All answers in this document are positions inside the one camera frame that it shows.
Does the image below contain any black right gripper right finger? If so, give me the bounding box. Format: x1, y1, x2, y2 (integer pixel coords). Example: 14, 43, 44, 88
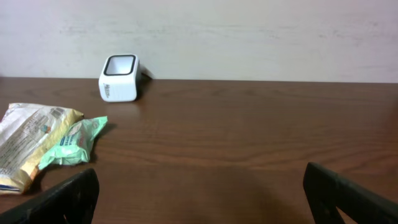
303, 162, 397, 224

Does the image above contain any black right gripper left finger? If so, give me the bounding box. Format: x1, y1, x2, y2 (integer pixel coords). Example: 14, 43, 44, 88
1, 169, 100, 224

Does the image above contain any mint green wipes pack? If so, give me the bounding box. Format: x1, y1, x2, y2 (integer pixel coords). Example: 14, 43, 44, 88
38, 116, 108, 170

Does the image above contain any cream snack bag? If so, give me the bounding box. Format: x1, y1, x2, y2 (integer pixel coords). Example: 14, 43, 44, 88
1, 103, 84, 195

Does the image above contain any white barcode scanner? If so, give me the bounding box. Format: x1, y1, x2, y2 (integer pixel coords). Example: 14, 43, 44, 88
98, 54, 141, 103

